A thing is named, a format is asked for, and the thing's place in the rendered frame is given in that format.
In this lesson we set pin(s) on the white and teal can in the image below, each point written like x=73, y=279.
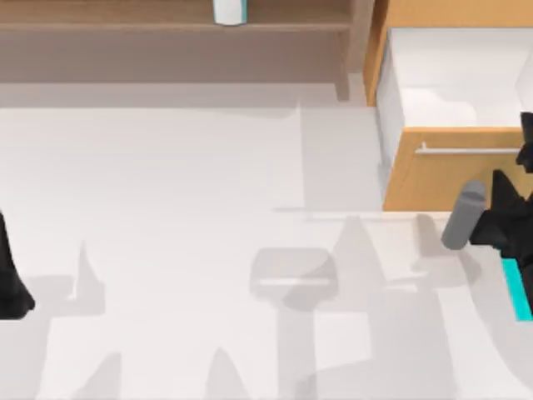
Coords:
x=228, y=11

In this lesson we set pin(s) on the pale wooden drawer front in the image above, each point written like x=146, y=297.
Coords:
x=441, y=183

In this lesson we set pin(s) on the wooden cupboard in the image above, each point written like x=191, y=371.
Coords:
x=377, y=25

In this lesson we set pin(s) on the drawer with white inside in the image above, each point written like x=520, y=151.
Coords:
x=454, y=71

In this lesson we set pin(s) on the pale grey rounded box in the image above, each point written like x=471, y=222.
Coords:
x=462, y=221

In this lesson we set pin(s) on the wooden open shelf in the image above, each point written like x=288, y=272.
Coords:
x=166, y=54

